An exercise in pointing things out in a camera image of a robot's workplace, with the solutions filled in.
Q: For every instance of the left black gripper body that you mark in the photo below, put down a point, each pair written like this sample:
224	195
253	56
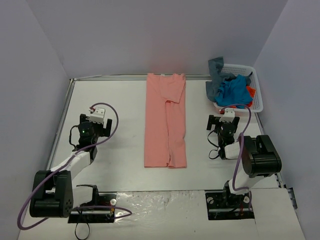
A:
108	124

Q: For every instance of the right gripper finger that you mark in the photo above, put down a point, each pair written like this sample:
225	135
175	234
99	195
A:
235	122
213	121

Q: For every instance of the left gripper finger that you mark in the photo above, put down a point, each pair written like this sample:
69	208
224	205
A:
108	127
83	119

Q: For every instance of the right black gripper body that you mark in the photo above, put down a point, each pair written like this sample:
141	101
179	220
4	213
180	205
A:
211	122

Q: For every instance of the pink t shirt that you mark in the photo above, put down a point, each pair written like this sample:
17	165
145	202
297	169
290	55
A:
165	121

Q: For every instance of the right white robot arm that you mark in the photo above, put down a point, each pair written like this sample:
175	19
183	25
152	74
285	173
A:
256	157

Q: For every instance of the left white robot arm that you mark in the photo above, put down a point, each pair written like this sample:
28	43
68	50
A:
53	188

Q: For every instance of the white plastic basket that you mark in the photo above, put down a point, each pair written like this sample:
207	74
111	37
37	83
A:
244	70

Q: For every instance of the blue t shirt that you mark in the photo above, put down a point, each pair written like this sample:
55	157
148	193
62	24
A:
240	80

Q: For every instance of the orange t shirt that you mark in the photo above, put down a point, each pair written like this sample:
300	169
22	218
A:
239	95

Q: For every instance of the grey t shirt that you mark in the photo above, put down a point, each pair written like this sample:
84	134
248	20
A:
215	66

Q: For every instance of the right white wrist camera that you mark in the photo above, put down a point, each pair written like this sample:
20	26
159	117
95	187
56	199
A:
228	115

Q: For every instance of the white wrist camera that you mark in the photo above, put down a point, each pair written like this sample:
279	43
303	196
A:
228	115
97	115

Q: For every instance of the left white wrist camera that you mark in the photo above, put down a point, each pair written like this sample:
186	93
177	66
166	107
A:
97	115

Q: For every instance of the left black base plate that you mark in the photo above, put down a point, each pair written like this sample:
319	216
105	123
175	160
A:
98	212

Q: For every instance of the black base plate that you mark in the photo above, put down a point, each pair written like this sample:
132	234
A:
221	207
98	212

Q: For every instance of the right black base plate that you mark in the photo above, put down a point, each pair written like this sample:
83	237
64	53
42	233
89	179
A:
221	207

